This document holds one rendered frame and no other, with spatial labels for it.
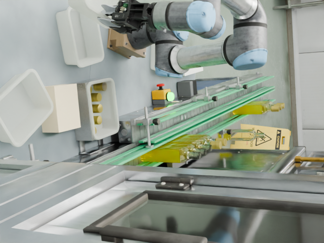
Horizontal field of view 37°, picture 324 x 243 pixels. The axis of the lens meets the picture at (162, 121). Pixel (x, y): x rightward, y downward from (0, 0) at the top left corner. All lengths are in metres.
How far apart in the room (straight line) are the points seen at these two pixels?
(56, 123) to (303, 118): 6.49
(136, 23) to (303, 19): 6.53
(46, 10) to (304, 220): 1.33
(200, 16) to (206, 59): 0.60
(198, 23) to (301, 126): 6.79
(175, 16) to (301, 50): 6.61
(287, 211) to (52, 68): 1.24
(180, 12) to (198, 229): 0.69
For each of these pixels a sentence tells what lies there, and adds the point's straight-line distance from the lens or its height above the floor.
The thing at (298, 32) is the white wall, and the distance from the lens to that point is 7.80.
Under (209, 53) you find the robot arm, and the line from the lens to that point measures 1.78.
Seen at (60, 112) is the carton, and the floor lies 0.82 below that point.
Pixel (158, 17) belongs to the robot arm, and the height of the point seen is 1.33.
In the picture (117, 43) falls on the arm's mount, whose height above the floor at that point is 0.80.
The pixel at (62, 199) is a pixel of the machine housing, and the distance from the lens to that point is 0.81.
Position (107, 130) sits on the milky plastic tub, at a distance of 1.94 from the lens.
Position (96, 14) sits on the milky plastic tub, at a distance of 1.40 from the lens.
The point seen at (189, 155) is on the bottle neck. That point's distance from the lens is 1.93.
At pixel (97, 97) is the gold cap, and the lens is 1.89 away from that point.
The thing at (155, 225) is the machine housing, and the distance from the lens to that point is 0.70.
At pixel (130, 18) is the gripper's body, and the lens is 1.31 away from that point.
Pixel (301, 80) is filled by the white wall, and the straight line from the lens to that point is 7.84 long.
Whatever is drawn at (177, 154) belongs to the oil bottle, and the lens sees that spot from 1.93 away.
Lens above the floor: 1.95
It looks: 29 degrees down
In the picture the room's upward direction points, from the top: 90 degrees clockwise
